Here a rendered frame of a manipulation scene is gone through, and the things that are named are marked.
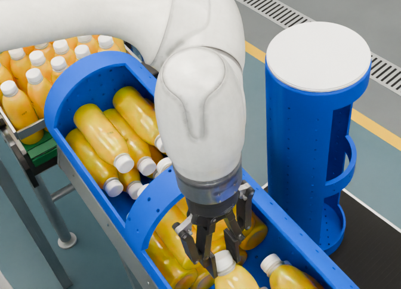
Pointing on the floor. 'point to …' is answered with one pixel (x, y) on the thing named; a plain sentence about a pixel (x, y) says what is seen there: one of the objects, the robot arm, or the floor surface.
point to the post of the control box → (32, 226)
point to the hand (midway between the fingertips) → (221, 254)
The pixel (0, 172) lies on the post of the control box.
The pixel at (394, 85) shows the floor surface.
